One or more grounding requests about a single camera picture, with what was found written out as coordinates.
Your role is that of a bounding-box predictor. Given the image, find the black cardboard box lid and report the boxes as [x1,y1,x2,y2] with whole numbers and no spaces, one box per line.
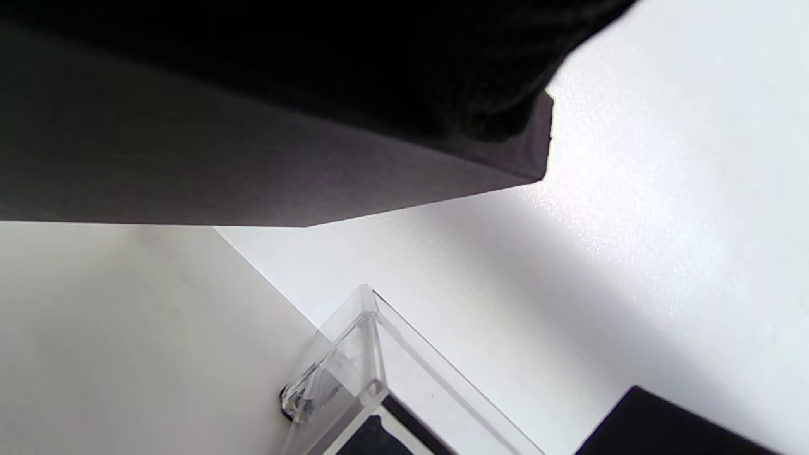
[0,19,556,227]

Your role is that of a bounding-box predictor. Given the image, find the black cardboard box base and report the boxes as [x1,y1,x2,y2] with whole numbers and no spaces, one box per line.
[575,385,784,455]

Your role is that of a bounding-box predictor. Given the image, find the clear acrylic drawer case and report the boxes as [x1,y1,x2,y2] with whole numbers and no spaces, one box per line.
[280,284,544,455]

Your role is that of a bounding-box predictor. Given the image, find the person's left hand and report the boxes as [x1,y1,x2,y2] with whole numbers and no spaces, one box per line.
[0,0,639,143]

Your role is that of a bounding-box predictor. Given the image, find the clear acrylic drawer black liner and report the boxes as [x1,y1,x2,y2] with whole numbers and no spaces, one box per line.
[335,395,456,455]

